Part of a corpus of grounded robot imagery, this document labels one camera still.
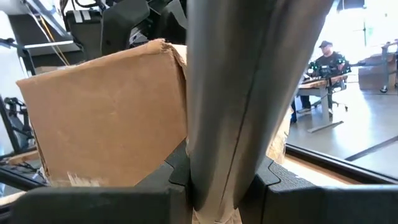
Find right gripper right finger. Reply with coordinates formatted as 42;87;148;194
238;156;398;224

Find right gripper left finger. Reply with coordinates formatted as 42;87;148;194
9;139;194;224

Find brown Uline cardboard box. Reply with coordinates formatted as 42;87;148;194
15;38;292;188

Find grey metal utility knife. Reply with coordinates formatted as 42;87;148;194
185;0;334;224

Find distant wooden table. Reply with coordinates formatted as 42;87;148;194
297;73;349;134

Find distant black robot arms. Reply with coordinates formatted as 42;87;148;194
307;55;368;79

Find person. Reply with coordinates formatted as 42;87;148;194
290;40;353;124

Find distant cardboard box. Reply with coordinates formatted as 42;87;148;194
357;52;398;91

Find grey metal workstation frame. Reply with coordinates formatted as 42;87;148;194
0;0;82;77

